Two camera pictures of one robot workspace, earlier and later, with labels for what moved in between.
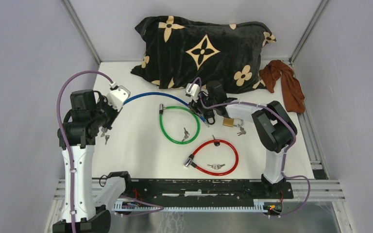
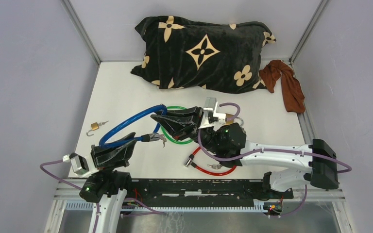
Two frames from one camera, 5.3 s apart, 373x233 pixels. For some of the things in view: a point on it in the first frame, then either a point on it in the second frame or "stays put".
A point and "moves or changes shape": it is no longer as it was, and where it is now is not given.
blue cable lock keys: (107, 137) moves or changes shape
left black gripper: (102, 101) → (107, 157)
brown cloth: (293, 94) stays put
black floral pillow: (178, 52) stays put
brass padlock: (230, 122) stays put
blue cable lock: (178, 98) → (152, 137)
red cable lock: (189, 160) stays put
